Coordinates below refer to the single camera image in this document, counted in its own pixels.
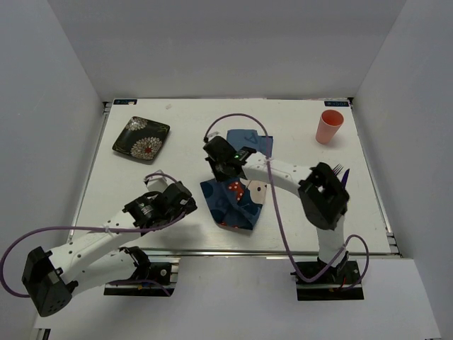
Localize black floral square plate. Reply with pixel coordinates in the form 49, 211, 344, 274
112, 116, 171, 162

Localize silver fork pink band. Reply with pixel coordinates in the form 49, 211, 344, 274
333, 164, 343, 175

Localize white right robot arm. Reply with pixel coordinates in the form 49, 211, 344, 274
203, 136, 350, 283

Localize right blue table label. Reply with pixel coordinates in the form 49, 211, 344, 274
324, 101, 350, 107

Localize pink plastic cup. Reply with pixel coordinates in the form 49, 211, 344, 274
315, 110, 344, 145

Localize left blue table label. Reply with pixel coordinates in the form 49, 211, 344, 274
113, 98, 137, 106

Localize blue table label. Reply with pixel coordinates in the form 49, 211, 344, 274
113, 98, 137, 106
324, 101, 350, 107

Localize purple plastic knife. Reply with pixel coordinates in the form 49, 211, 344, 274
341, 169, 350, 188

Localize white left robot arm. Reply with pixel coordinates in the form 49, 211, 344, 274
22, 181, 197, 317

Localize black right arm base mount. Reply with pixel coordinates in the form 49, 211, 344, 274
290, 261, 365, 301

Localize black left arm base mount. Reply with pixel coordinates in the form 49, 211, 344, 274
103, 254, 179, 298

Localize blue cartoon print cloth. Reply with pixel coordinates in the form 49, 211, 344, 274
200, 129, 273, 231

